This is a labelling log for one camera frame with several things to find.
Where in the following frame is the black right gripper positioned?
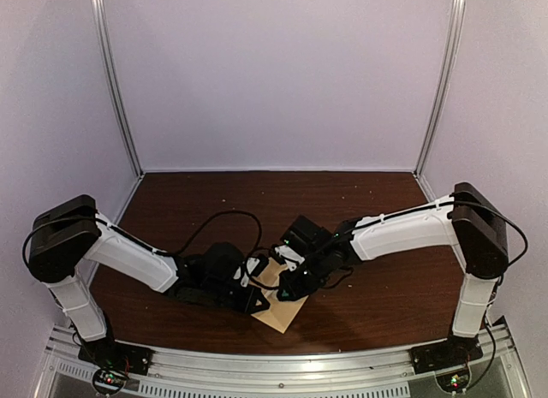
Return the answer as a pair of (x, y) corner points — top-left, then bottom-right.
(279, 250), (331, 301)

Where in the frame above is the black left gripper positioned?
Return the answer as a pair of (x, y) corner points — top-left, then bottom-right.
(202, 278), (269, 317)

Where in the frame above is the brown kraft envelope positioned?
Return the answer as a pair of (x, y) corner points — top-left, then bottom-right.
(253, 258), (307, 334)

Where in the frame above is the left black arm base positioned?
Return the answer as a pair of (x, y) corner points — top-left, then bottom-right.
(76, 330), (152, 376)

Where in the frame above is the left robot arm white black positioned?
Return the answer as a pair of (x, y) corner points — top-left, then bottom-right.
(21, 194), (270, 367)

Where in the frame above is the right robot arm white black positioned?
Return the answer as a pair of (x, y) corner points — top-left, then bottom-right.
(275, 182), (524, 365)

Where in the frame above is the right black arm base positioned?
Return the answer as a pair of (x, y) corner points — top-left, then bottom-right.
(409, 325), (484, 374)

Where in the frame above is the left round circuit board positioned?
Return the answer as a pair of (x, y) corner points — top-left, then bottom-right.
(92, 369), (128, 395)

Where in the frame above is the round circuit board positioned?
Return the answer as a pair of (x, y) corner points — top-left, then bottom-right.
(92, 369), (128, 395)
(436, 368), (471, 395)

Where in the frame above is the right round circuit board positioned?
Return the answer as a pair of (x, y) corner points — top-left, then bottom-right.
(436, 368), (471, 395)

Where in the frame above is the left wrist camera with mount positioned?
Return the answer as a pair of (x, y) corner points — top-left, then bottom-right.
(233, 254), (269, 288)

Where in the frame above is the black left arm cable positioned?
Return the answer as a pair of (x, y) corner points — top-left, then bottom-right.
(102, 211), (263, 262)

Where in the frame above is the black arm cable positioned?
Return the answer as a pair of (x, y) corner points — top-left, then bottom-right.
(252, 230), (356, 290)
(102, 211), (263, 262)

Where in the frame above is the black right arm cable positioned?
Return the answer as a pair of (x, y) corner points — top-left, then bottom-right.
(252, 230), (356, 290)

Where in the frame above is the front aluminium slotted rail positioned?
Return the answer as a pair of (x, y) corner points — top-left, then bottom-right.
(31, 324), (533, 397)

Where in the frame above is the right aluminium frame post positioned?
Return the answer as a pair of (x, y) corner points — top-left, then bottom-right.
(414, 0), (466, 179)

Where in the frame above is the aluminium frame post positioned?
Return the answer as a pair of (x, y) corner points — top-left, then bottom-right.
(91, 0), (144, 178)
(414, 0), (466, 179)

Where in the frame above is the left aluminium frame post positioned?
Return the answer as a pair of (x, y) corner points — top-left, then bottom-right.
(91, 0), (144, 178)

